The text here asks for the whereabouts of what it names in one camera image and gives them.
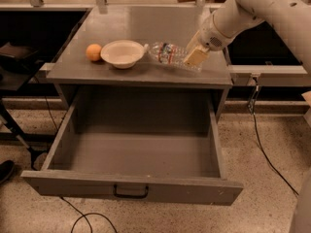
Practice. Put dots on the grey metal cabinet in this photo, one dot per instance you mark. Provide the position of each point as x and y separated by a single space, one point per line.
144 24

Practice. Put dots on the white bowl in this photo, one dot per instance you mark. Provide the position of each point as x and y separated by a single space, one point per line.
122 54

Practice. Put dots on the clear plastic water bottle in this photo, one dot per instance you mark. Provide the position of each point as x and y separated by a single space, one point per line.
170 55

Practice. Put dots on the metal frame rail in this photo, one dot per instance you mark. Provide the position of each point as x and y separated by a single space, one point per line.
269 75

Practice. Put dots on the black drawer handle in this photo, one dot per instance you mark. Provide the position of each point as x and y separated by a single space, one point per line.
126 192

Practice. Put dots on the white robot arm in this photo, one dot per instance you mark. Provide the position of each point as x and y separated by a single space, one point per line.
290 19

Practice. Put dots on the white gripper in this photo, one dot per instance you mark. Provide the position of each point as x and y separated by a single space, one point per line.
209 38

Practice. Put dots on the open grey drawer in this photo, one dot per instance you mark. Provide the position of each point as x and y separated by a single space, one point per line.
165 139

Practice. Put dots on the orange fruit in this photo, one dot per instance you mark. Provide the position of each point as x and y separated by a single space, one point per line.
93 52

